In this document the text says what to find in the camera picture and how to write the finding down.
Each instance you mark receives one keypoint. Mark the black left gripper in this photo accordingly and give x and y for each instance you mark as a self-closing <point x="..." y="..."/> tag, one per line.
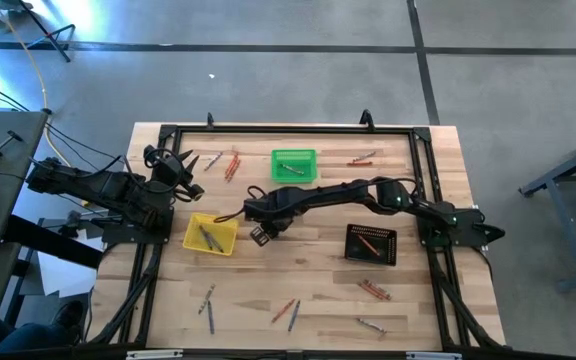
<point x="170" y="172"/>

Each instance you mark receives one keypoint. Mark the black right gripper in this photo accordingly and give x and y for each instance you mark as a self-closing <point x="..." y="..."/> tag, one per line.
<point x="270" y="212"/>

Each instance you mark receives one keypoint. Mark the blue crayon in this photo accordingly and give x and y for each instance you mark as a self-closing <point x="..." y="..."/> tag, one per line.
<point x="214" y="243"/>
<point x="294" y="316"/>
<point x="210" y="317"/>
<point x="204" y="237"/>

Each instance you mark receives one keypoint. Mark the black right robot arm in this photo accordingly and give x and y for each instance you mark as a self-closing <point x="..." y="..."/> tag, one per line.
<point x="328" y="192"/>

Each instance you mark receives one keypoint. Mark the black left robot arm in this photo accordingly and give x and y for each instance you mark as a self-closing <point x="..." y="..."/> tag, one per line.
<point x="93" y="185"/>

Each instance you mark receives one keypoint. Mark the green plastic basket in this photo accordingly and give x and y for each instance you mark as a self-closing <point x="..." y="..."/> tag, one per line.
<point x="308" y="162"/>

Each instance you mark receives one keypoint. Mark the yellow plastic basket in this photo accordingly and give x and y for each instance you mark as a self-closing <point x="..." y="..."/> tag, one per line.
<point x="193" y="225"/>

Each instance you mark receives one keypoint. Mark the yellow connector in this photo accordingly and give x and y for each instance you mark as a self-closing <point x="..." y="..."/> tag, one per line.
<point x="86" y="202"/>

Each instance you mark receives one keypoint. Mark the black plastic basket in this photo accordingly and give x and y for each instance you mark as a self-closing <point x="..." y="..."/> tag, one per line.
<point x="388" y="240"/>

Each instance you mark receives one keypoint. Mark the white paper sheets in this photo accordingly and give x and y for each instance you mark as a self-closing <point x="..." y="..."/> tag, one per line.
<point x="60" y="275"/>

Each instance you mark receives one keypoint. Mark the black stand legs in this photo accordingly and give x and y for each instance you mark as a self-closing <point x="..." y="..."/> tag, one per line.
<point x="50" y="38"/>

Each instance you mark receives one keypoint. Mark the grey side table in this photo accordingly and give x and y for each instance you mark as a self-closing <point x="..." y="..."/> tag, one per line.
<point x="3" y="145"/>

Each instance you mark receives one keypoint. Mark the person's shoe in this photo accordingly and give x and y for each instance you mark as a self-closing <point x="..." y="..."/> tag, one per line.
<point x="70" y="314"/>

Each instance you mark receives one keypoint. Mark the person's leg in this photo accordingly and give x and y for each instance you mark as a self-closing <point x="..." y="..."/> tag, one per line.
<point x="33" y="337"/>

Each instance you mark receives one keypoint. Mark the dark frame clamp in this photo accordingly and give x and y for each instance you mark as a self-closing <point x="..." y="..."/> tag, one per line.
<point x="210" y="120"/>
<point x="366" y="119"/>

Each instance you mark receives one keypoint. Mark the black aluminium table frame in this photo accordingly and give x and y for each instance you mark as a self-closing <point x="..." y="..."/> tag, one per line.
<point x="293" y="129"/>

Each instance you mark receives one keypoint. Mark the white frame bracket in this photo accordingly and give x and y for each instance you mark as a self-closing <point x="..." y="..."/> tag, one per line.
<point x="154" y="354"/>
<point x="433" y="356"/>

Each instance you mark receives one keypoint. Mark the blue-grey table frame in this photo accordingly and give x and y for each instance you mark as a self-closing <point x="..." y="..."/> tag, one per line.
<point x="564" y="235"/>

